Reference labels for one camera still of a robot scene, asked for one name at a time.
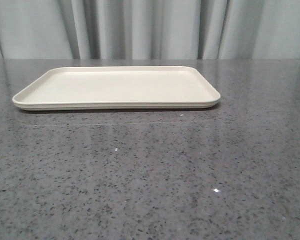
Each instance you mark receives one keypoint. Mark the grey pleated curtain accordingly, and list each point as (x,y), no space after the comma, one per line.
(150,29)

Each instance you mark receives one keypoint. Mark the cream rectangular plastic tray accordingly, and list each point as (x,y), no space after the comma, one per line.
(118,87)

